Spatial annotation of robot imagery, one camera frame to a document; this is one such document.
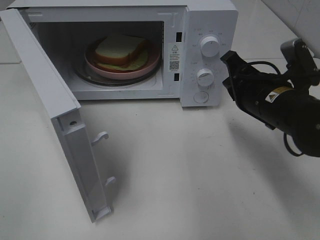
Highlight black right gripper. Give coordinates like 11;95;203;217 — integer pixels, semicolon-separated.
220;50;293;125

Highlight white timer knob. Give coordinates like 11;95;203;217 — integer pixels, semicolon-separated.
196;68;214;87

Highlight round door release button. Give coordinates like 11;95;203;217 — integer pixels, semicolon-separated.
193;91;209;104

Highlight pink round plate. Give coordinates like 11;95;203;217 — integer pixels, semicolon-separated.
84;39;161;81

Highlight white bread sandwich with lettuce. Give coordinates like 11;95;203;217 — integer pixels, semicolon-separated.
93;34;149;72

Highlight white microwave door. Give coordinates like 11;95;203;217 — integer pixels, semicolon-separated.
0;9;116;223

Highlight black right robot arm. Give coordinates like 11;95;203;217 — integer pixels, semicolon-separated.
220;50;320;157

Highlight upper white power knob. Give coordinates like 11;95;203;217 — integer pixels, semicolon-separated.
200;35;220;58

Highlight white microwave oven body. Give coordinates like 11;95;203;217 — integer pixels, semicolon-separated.
0;0;238;115

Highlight glass microwave turntable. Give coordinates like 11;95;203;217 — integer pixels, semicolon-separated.
71;60;162;87

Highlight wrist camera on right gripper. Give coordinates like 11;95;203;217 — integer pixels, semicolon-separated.
280;38;320;90

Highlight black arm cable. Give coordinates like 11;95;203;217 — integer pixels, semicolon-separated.
246;61;320;157

